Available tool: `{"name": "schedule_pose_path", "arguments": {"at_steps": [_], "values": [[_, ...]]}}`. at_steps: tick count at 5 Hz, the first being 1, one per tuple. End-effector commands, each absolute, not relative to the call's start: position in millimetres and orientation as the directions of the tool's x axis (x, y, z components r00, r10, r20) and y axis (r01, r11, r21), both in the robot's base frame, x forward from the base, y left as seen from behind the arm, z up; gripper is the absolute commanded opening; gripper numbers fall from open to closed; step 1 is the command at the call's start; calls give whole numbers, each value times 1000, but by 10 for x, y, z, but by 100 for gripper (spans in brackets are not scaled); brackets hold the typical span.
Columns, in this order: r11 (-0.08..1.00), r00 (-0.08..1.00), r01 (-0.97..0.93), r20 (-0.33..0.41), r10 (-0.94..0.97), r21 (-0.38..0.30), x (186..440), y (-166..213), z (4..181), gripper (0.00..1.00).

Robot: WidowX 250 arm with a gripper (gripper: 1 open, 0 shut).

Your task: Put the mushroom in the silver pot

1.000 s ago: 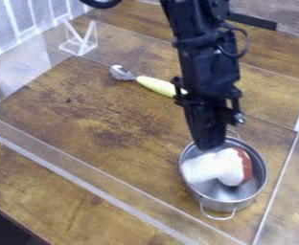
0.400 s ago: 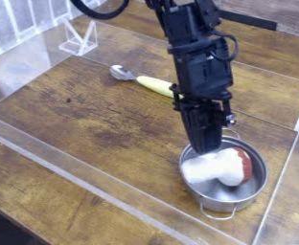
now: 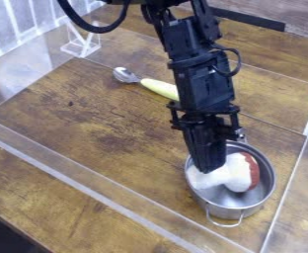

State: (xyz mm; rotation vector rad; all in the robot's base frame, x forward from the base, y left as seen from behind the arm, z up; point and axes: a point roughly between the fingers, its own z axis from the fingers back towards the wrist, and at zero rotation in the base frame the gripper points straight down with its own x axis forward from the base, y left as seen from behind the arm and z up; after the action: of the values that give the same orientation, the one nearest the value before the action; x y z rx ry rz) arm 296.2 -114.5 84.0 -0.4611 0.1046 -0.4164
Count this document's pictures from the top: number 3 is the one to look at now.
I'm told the white red plush mushroom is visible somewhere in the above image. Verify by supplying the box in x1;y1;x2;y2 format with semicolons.
187;152;259;193

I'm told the black strip on table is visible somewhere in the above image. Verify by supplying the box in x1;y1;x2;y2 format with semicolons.
212;7;285;32

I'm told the spoon with yellow-green handle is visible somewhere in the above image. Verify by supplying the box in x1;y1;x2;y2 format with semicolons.
113;67;179;101

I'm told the black cable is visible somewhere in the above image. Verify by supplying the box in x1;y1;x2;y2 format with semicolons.
54;0;244;79

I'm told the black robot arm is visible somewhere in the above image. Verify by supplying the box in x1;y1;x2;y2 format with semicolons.
141;0;241;173

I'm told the silver pot with handles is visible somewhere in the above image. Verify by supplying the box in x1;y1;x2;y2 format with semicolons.
184;141;275;227

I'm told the clear acrylic triangular stand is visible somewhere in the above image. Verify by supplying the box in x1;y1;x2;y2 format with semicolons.
60;22;101;58

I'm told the clear acrylic barrier panel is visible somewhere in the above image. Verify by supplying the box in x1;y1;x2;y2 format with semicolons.
0;125;252;253

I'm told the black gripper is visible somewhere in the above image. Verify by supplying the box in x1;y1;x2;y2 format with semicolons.
168;53;243;174

